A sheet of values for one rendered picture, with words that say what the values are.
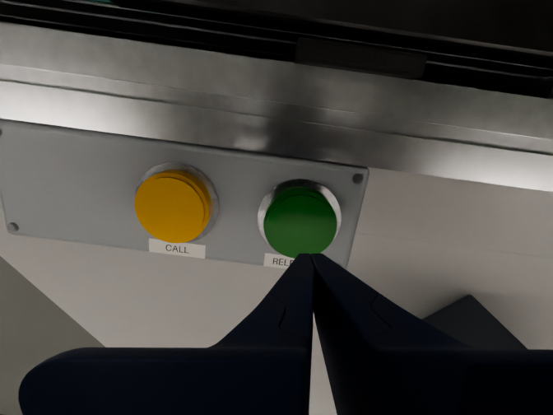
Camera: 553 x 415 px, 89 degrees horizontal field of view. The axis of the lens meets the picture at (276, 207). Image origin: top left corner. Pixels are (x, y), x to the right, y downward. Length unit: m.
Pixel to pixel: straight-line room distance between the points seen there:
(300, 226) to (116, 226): 0.11
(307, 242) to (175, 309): 0.22
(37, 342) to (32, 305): 0.22
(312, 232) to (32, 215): 0.16
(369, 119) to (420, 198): 0.14
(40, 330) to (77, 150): 1.78
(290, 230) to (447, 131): 0.10
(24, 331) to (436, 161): 1.96
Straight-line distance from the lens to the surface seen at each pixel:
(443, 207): 0.31
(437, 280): 0.34
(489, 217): 0.33
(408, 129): 0.17
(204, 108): 0.16
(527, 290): 0.40
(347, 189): 0.16
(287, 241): 0.16
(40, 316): 1.88
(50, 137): 0.20
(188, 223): 0.16
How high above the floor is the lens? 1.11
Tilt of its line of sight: 71 degrees down
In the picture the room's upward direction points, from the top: 176 degrees counter-clockwise
